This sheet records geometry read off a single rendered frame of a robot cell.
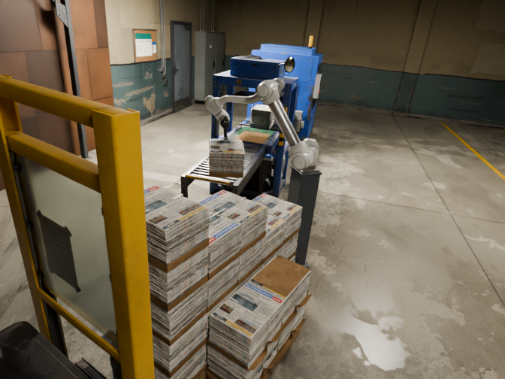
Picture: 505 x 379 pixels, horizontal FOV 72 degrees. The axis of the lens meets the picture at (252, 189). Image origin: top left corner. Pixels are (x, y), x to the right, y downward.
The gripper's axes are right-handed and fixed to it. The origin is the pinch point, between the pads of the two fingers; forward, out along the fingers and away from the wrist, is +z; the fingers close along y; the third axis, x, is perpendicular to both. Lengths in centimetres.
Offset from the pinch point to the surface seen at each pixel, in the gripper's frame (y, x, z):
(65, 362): 37, 76, 177
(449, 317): 128, -186, 97
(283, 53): -15, -123, -352
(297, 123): 96, -152, -310
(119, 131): -66, 42, 186
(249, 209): 17, -8, 94
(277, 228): 43, -32, 79
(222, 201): 18, 7, 84
